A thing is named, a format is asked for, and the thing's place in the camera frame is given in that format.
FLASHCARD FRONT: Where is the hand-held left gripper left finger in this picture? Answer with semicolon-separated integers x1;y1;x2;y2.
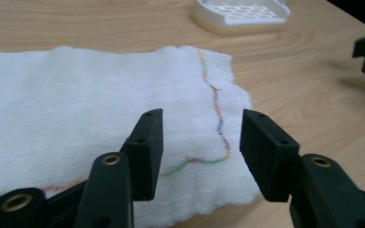
120;107;164;202

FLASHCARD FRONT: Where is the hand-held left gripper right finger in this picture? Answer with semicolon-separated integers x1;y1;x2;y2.
239;108;301;203

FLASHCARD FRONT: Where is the white cloth with rainbow stitching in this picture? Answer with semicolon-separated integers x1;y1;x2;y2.
0;45;261;228

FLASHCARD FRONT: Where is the white slotted soap dish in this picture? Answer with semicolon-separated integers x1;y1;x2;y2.
190;0;292;35

